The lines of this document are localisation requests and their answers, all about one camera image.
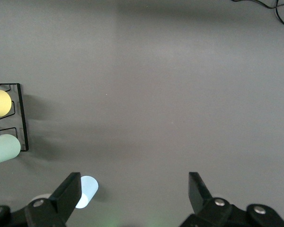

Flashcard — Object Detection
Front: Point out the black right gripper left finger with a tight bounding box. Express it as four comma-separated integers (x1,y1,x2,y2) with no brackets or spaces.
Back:
0,172,82,227

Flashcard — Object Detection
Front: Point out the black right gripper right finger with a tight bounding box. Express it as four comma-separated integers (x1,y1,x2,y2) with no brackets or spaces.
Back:
179,172,284,227

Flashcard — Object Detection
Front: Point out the pale green plastic cup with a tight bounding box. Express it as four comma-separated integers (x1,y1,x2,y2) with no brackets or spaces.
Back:
0,133,22,166

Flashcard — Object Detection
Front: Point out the black wire cup holder rack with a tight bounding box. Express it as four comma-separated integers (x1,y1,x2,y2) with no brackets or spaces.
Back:
0,82,30,152

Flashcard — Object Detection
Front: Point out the yellow plastic cup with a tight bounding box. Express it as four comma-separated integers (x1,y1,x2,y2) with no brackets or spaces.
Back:
0,89,13,118

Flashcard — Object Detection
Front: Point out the light blue plastic cup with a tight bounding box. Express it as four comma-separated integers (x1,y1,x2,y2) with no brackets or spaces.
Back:
74,175,100,210

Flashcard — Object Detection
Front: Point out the thin black loose cable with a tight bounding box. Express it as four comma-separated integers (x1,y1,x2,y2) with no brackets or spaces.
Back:
231,0,284,26

